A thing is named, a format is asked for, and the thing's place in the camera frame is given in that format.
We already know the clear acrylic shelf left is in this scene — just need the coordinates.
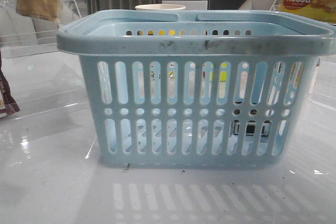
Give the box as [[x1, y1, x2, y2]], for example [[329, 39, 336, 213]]
[[1, 0, 81, 58]]

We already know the light blue plastic basket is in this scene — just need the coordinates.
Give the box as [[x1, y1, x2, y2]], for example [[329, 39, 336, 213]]
[[56, 9, 335, 168]]

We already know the white paper cup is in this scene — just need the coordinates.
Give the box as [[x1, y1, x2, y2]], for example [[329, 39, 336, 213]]
[[135, 4, 186, 11]]

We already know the clear acrylic stand right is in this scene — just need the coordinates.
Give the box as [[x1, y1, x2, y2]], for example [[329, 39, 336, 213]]
[[269, 0, 282, 11]]

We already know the black white tissue pack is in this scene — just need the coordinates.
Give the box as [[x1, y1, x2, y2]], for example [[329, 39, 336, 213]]
[[228, 101, 272, 138]]

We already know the yellow nabati wafer box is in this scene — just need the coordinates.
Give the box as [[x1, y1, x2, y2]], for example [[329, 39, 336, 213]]
[[278, 0, 335, 24]]

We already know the dark red snack packet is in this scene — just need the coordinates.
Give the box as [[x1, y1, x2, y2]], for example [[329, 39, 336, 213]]
[[1, 59, 20, 119]]

